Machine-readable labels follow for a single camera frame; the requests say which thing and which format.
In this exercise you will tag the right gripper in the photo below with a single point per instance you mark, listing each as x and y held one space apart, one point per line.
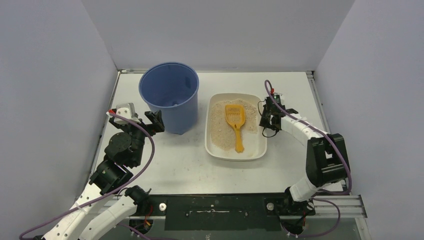
269 117

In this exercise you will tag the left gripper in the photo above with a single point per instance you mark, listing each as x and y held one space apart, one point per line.
149 123

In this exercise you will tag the blue plastic bucket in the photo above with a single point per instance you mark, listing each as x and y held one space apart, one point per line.
172 88

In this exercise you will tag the orange litter scoop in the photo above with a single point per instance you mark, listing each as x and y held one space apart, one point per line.
235 117

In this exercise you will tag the white litter tray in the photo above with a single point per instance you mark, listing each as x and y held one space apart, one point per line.
255 145

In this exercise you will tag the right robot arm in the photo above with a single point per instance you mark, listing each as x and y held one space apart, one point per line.
326 156

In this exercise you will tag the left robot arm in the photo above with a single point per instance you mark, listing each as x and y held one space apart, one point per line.
123 152

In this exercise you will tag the tan cat litter pile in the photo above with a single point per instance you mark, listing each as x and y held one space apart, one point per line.
221 133

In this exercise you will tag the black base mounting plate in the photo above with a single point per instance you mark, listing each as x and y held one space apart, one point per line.
221 212

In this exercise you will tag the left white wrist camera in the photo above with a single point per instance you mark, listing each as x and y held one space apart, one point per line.
125 110

